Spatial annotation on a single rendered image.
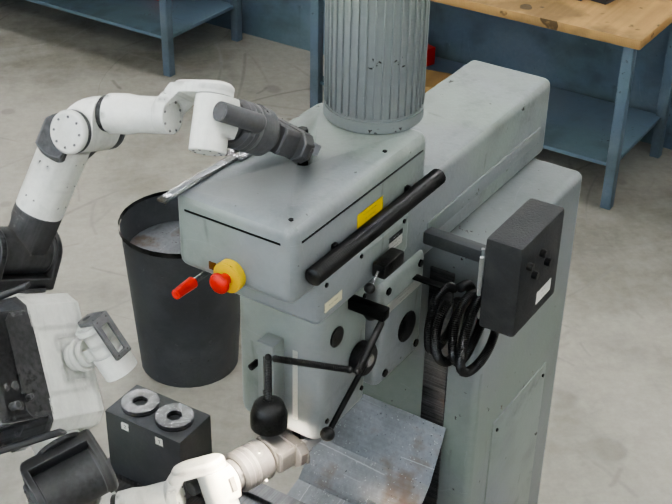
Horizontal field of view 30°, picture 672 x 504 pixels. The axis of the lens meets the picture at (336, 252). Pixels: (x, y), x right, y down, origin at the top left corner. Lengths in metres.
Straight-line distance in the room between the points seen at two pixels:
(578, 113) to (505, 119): 3.69
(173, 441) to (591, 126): 3.92
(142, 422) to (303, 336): 0.67
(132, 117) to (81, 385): 0.51
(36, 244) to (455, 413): 1.10
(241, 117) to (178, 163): 4.30
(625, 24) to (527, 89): 2.95
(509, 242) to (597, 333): 2.85
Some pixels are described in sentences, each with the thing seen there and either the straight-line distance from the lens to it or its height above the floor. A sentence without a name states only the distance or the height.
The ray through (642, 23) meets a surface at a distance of 5.94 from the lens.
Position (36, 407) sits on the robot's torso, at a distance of 2.28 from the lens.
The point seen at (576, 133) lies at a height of 0.23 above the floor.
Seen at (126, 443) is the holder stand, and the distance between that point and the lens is 3.02.
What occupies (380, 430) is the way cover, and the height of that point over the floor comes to 1.02.
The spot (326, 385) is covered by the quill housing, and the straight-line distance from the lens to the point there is 2.47.
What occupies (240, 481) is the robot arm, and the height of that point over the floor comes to 1.24.
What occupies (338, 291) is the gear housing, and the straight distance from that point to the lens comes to 2.34.
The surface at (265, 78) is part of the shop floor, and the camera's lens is 7.32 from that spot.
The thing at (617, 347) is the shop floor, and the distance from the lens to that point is 5.19.
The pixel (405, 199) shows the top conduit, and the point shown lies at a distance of 2.38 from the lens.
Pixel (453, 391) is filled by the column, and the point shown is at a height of 1.19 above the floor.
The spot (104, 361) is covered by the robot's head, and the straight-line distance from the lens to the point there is 2.29.
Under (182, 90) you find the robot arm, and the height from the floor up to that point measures 2.08.
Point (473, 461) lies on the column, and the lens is 3.02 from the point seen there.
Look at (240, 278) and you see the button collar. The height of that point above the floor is 1.77.
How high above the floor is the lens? 2.97
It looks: 32 degrees down
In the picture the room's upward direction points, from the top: 1 degrees clockwise
